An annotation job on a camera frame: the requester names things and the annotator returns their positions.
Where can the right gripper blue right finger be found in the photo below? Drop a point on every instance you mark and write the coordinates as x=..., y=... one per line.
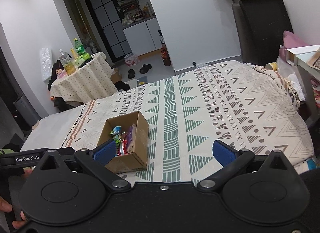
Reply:
x=234, y=163

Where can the black chair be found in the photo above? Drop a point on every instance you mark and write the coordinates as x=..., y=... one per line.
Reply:
x=260, y=25

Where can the white side table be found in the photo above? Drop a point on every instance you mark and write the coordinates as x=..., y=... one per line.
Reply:
x=300, y=56

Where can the black slipper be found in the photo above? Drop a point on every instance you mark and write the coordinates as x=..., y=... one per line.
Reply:
x=131, y=74
x=145, y=68

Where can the blue green snack packet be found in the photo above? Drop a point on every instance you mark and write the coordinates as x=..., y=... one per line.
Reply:
x=115, y=131

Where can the white cabinet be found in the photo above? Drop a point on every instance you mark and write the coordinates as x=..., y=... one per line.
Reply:
x=143, y=37

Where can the person's hand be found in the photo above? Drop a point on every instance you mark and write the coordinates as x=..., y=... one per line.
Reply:
x=7, y=208

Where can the red white candy packet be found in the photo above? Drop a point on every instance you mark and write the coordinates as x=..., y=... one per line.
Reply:
x=122, y=147

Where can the clear yellow liquid bottle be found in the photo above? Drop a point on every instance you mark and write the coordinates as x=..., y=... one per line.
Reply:
x=67, y=63

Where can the round table dotted tablecloth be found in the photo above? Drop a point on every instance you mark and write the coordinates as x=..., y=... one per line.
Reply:
x=91, y=82

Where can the pack of water bottles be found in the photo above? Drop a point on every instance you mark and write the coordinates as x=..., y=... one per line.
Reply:
x=131, y=59

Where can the patterned bed blanket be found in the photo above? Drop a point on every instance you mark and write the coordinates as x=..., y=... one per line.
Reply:
x=178, y=119

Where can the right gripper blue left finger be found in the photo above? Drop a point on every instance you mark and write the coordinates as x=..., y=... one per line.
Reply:
x=94, y=162

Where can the brown cardboard box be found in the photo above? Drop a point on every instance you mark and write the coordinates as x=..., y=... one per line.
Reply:
x=130, y=142

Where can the right black slipper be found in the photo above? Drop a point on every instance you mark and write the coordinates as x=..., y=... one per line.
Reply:
x=145, y=68

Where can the green soda bottle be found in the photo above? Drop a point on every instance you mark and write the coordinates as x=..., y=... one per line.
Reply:
x=80, y=50

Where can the left black slipper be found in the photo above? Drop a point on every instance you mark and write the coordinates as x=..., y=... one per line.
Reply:
x=131, y=74

